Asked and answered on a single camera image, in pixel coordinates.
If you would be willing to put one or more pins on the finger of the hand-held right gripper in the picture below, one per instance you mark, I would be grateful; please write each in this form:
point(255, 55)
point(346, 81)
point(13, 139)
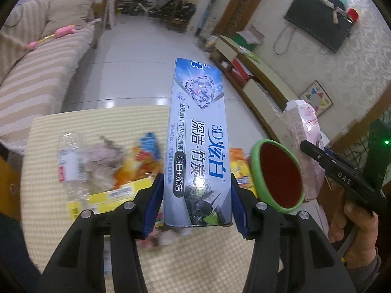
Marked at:
point(345, 178)

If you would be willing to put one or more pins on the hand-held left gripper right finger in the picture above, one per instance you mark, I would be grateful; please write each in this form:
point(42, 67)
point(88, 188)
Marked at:
point(239, 213)

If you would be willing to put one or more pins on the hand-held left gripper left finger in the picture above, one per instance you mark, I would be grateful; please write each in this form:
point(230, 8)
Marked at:
point(152, 207)

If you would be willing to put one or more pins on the orange blue snack bag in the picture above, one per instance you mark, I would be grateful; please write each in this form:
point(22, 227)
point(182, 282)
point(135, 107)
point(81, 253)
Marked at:
point(139, 164)

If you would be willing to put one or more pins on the red bin with green rim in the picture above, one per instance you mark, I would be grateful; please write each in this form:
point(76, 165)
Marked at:
point(279, 177)

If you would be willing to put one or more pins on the pink milk carton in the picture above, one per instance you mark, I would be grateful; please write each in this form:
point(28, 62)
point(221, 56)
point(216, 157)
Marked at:
point(305, 128)

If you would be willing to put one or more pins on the grey newspaper ball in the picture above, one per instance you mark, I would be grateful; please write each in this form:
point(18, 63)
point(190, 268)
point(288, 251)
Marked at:
point(102, 161)

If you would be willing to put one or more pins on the blue grey toothpaste box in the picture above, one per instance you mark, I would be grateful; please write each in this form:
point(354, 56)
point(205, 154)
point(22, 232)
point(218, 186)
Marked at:
point(195, 146)

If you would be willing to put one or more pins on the clear plastic bottle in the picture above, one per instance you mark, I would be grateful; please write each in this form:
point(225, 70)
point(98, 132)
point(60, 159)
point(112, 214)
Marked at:
point(71, 161)

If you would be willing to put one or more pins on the person's right forearm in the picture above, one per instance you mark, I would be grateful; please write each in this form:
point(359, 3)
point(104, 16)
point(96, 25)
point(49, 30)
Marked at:
point(366, 274)

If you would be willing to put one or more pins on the person's right hand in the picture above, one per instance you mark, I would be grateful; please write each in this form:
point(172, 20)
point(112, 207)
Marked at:
point(360, 232)

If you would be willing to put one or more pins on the crumpled pinkish printed paper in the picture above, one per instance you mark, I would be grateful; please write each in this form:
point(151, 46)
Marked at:
point(155, 235)

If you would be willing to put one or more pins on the orange yellow packet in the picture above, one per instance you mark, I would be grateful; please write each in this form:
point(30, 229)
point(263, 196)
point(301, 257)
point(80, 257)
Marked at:
point(241, 171)

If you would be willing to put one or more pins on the yellow cardboard box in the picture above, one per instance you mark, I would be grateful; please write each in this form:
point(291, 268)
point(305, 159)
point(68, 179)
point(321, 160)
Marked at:
point(104, 198)

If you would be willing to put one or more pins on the yellow checkered tablecloth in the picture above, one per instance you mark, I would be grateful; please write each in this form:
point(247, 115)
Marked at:
point(195, 265)

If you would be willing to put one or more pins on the framed checkers board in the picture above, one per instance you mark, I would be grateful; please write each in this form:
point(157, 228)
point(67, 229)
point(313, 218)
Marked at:
point(316, 97)

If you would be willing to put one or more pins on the wooden television cabinet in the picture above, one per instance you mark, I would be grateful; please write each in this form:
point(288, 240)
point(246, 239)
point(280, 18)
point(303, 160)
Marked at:
point(265, 70)

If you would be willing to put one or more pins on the red flat box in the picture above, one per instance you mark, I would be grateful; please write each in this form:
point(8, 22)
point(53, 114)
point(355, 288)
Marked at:
point(243, 68)

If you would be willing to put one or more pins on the green yellow package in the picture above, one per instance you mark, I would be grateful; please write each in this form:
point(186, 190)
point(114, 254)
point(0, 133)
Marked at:
point(250, 54)

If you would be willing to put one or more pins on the green box with white paper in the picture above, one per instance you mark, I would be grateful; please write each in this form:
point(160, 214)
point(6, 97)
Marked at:
point(249, 38)

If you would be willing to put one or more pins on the striped beige sofa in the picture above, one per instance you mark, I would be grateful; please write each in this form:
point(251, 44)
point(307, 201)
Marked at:
point(33, 79)

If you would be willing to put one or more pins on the wooden chair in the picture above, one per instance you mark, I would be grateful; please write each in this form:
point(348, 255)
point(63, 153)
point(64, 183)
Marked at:
point(180, 19)

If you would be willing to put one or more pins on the pink toy wand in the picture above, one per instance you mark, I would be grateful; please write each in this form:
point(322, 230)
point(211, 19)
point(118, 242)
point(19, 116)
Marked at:
point(62, 33)

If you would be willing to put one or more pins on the small white bicycle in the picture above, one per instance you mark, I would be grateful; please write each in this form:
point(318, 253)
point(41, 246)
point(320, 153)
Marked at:
point(142, 7)

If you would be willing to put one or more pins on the beige sofa cushion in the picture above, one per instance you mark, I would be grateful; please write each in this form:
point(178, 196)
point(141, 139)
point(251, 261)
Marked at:
point(68, 13)

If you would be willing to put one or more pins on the black wall television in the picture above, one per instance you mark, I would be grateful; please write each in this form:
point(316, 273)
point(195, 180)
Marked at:
point(317, 21)

